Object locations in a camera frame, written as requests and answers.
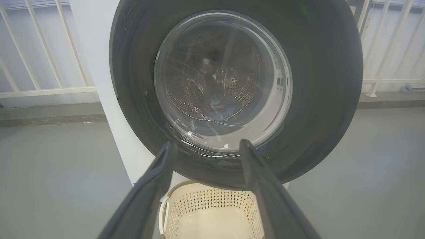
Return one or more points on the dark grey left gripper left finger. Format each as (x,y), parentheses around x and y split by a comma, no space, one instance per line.
(142,205)

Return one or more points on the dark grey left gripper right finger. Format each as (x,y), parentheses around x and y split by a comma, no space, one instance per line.
(275,205)

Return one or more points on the blue patterned garment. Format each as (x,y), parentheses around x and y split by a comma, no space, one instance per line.
(220,108)

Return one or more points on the black washing machine door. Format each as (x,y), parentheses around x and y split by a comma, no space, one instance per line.
(325,83)

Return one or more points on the white front-load washing machine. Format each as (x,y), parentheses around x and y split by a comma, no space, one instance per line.
(99,66)

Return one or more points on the cream perforated laundry basket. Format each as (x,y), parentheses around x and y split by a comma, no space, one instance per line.
(212,212)

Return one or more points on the white metal railing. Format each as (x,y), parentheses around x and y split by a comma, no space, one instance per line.
(391,80)
(43,91)

